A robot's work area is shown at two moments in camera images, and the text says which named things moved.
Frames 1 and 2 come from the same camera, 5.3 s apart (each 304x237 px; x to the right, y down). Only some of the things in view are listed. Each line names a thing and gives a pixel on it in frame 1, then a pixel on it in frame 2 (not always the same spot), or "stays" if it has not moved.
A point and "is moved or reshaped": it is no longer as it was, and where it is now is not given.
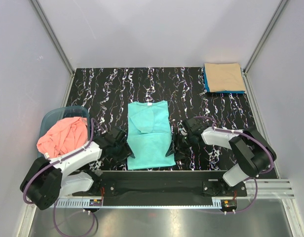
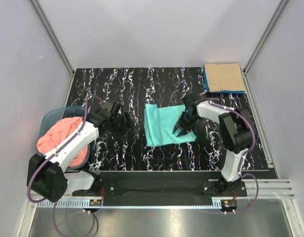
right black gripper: x=183 y=153 to x=180 y=125
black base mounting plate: x=161 y=184 stays
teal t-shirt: x=149 y=135 is moved or reshaped
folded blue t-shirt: x=219 y=92 stays
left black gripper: x=126 y=153 to x=126 y=125
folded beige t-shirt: x=224 y=77 stays
